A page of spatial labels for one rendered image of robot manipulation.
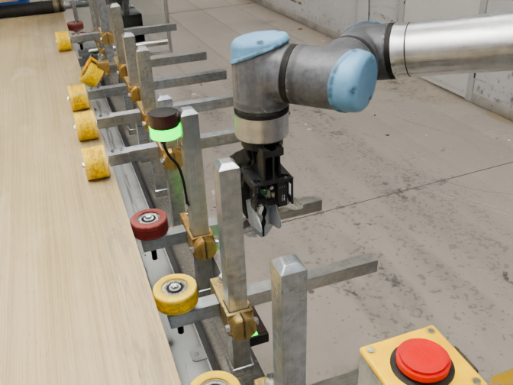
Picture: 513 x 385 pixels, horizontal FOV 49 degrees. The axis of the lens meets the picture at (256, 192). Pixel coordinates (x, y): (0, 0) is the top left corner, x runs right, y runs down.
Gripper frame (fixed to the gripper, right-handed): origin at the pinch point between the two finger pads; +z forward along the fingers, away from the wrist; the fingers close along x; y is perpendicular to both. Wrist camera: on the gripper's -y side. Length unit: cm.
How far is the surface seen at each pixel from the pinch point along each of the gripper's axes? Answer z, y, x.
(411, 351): -27, 58, -9
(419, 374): -26, 60, -9
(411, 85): 97, -279, 232
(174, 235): 10.9, -20.2, -13.3
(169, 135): -15.5, -14.7, -12.7
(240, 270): 1.3, 9.0, -7.3
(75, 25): 7, -218, -18
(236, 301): 7.8, 9.0, -8.5
